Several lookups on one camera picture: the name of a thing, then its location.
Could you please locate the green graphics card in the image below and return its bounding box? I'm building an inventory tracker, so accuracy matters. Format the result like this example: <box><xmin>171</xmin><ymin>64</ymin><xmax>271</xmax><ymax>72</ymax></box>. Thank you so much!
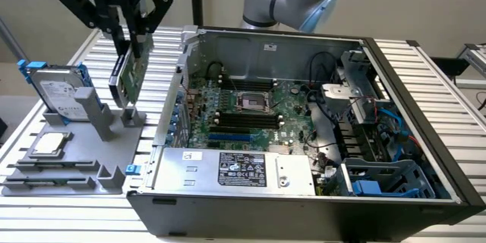
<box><xmin>107</xmin><ymin>31</ymin><xmax>155</xmax><ymax>108</ymax></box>

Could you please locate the blue expansion slot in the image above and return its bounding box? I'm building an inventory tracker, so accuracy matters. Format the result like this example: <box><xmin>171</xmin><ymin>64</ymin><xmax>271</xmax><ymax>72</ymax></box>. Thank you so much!
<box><xmin>207</xmin><ymin>134</ymin><xmax>255</xmax><ymax>143</ymax></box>

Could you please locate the short black expansion slot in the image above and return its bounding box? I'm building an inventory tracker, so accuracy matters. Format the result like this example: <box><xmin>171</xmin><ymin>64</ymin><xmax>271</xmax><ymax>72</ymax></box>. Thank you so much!
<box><xmin>208</xmin><ymin>141</ymin><xmax>244</xmax><ymax>149</ymax></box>

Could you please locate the hard disk with blue carrier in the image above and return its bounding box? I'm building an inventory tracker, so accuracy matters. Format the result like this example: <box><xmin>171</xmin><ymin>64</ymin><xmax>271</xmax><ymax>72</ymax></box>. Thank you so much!
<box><xmin>17</xmin><ymin>60</ymin><xmax>101</xmax><ymax>122</ymax></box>

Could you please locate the CPU socket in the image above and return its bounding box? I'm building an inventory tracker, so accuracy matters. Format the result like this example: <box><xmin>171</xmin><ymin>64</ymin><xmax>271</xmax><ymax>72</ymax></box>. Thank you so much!
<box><xmin>234</xmin><ymin>90</ymin><xmax>278</xmax><ymax>113</ymax></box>

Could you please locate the silver CPU chip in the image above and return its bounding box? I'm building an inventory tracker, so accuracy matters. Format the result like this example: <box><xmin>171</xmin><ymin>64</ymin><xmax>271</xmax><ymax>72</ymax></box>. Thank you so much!
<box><xmin>31</xmin><ymin>132</ymin><xmax>72</xmax><ymax>156</ymax></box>

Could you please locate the green motherboard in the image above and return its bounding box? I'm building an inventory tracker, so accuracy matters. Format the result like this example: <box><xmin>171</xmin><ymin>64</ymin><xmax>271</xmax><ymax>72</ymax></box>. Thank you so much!
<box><xmin>180</xmin><ymin>74</ymin><xmax>332</xmax><ymax>156</ymax></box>

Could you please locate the grey plastic parts rack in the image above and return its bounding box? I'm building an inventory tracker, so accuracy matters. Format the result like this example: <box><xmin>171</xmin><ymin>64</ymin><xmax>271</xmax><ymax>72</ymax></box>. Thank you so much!
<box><xmin>0</xmin><ymin>87</ymin><xmax>148</xmax><ymax>197</ymax></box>

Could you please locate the green RAM stick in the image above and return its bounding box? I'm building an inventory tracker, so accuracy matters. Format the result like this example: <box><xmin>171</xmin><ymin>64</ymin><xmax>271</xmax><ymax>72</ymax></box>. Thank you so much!
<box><xmin>15</xmin><ymin>161</ymin><xmax>96</xmax><ymax>170</ymax></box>
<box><xmin>4</xmin><ymin>178</ymin><xmax>91</xmax><ymax>187</ymax></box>

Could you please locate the silver chipset heat sink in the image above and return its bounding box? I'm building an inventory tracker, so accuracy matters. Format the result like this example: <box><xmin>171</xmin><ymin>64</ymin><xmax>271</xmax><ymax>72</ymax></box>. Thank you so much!
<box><xmin>268</xmin><ymin>144</ymin><xmax>292</xmax><ymax>155</ymax></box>

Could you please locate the silver power supply unit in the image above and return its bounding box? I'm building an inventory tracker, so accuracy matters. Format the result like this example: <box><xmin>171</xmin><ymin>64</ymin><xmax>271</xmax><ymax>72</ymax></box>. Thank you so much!
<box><xmin>152</xmin><ymin>147</ymin><xmax>318</xmax><ymax>197</ymax></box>

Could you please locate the black open PC case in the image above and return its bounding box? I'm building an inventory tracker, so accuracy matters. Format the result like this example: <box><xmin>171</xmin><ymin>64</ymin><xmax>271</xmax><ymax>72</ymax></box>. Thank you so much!
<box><xmin>126</xmin><ymin>24</ymin><xmax>486</xmax><ymax>243</ymax></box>

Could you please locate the aluminium side table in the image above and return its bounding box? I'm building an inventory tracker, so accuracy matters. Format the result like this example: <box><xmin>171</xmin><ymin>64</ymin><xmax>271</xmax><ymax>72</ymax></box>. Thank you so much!
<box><xmin>453</xmin><ymin>42</ymin><xmax>486</xmax><ymax>90</ymax></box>

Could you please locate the blue disk bay latch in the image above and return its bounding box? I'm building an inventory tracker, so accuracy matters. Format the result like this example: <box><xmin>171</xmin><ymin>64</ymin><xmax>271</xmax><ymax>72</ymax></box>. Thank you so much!
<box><xmin>351</xmin><ymin>179</ymin><xmax>383</xmax><ymax>197</ymax></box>

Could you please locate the grey disk bay cage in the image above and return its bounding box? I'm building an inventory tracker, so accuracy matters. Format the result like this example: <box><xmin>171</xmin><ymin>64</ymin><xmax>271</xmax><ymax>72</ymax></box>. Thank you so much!
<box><xmin>339</xmin><ymin>156</ymin><xmax>437</xmax><ymax>199</ymax></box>

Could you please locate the aluminium frame post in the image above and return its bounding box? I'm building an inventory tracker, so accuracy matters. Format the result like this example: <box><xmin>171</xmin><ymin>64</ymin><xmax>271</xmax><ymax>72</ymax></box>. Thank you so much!
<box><xmin>0</xmin><ymin>15</ymin><xmax>28</xmax><ymax>62</ymax></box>

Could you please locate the black looped wire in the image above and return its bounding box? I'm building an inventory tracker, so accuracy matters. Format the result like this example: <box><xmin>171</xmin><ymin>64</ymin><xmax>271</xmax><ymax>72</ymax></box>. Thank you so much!
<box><xmin>307</xmin><ymin>51</ymin><xmax>338</xmax><ymax>85</ymax></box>

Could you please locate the silver metal drive bracket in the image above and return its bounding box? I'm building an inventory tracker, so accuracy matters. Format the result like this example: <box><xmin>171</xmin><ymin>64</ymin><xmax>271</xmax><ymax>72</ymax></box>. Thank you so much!
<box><xmin>319</xmin><ymin>83</ymin><xmax>362</xmax><ymax>105</ymax></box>

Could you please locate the blue data wire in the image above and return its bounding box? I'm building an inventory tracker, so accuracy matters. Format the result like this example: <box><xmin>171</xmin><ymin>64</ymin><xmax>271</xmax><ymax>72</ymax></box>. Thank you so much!
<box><xmin>373</xmin><ymin>105</ymin><xmax>410</xmax><ymax>153</ymax></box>

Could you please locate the red wire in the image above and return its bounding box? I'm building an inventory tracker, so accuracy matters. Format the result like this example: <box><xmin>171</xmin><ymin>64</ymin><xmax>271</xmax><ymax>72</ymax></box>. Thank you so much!
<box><xmin>406</xmin><ymin>136</ymin><xmax>426</xmax><ymax>153</ymax></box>

